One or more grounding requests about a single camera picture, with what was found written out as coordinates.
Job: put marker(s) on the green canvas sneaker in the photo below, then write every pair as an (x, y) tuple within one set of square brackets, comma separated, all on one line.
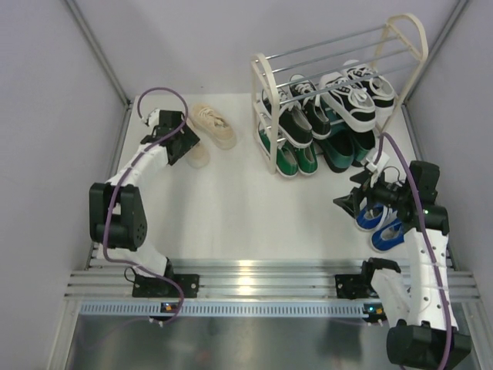
[(306, 160), (286, 162)]

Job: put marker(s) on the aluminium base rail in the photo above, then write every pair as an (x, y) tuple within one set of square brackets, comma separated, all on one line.
[(249, 279)]

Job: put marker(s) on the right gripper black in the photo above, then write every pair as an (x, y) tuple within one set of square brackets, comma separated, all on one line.
[(351, 202)]

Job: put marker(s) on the blue canvas sneaker lower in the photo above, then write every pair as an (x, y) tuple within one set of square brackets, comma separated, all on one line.
[(388, 236)]

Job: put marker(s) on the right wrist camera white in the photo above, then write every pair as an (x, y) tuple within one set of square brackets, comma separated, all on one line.
[(375, 162)]

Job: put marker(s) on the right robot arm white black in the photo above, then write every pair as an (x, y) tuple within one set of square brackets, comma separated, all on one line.
[(423, 331)]

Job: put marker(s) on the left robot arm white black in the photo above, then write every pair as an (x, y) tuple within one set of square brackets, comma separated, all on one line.
[(117, 217)]

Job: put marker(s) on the blue canvas sneaker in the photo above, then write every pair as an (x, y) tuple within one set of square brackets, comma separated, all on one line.
[(388, 236), (376, 217)]

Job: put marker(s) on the black canvas sneaker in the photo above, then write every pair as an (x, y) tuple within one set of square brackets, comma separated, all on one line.
[(293, 123), (311, 106)]

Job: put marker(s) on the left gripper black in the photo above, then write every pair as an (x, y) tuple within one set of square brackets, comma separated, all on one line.
[(189, 141)]

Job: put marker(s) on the green loafer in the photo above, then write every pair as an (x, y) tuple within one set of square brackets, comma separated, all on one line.
[(363, 143), (338, 149)]

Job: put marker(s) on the perforated cable duct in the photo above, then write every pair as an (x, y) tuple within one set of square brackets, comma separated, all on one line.
[(290, 309)]

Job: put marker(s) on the black white sneaker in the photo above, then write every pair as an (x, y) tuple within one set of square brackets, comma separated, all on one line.
[(377, 86), (350, 102)]

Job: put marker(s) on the blue canvas sneaker upper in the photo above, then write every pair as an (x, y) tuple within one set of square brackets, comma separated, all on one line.
[(376, 217)]

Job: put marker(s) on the cream shoe rack metal bars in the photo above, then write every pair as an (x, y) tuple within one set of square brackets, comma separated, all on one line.
[(399, 55)]

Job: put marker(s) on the beige sneaker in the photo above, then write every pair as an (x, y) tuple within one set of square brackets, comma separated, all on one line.
[(209, 121), (199, 156)]

